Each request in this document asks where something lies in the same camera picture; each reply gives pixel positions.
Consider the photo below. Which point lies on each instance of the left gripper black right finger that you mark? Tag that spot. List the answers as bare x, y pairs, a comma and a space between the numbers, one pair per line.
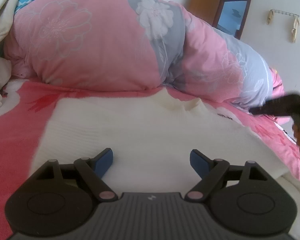
244, 199

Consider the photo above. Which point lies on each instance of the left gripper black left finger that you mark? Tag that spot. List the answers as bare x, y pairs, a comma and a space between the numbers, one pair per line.
58, 198

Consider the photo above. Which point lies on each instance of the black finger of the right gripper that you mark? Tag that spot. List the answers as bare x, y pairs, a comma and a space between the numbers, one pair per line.
287, 105

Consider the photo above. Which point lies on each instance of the cream white knit sweater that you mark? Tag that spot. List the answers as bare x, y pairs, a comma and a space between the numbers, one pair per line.
151, 138

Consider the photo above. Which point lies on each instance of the pink red floral bedsheet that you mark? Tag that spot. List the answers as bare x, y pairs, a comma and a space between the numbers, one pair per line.
27, 106

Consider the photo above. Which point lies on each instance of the brown wooden door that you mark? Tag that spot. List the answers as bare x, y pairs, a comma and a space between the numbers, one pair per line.
204, 9

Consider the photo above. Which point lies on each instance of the pink grey floral duvet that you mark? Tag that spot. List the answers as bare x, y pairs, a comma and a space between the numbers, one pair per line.
134, 45

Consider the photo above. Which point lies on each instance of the wall hook rack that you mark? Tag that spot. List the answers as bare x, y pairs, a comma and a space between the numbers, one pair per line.
290, 22

